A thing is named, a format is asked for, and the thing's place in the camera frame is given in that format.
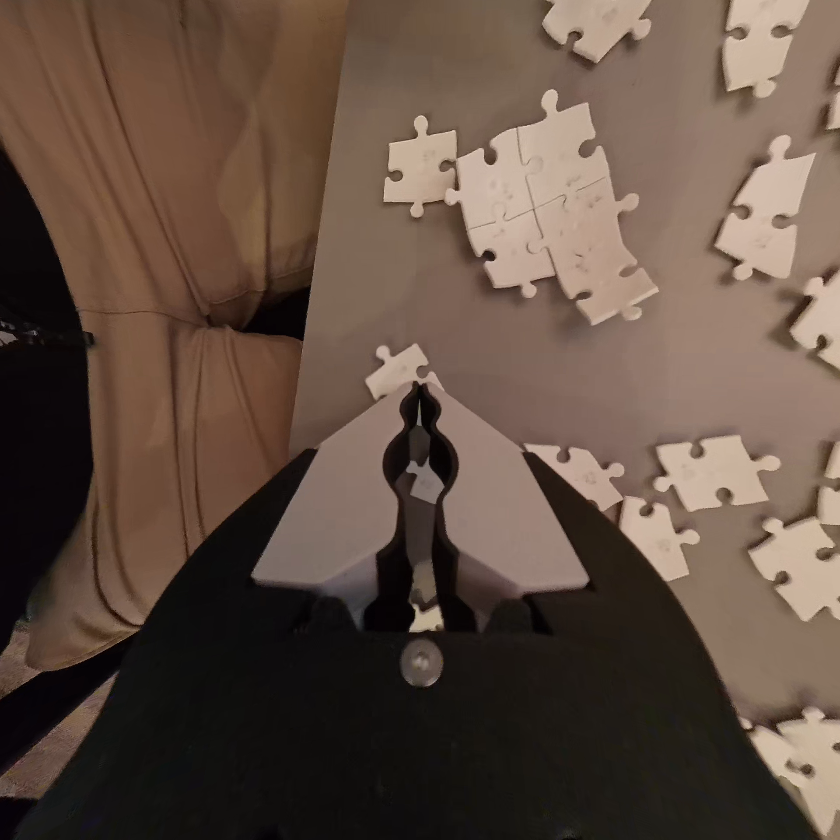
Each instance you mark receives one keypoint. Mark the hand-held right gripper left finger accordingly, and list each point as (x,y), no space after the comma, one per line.
(328,525)

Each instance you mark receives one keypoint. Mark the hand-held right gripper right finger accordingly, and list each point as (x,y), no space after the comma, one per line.
(515,525)

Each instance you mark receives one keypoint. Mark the single white puzzle piece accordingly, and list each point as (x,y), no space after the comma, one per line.
(394,374)

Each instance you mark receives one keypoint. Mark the assembled white puzzle section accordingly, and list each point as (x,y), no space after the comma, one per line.
(525,190)

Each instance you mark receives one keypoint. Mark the scattered loose white puzzle pieces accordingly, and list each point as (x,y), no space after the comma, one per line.
(715,472)

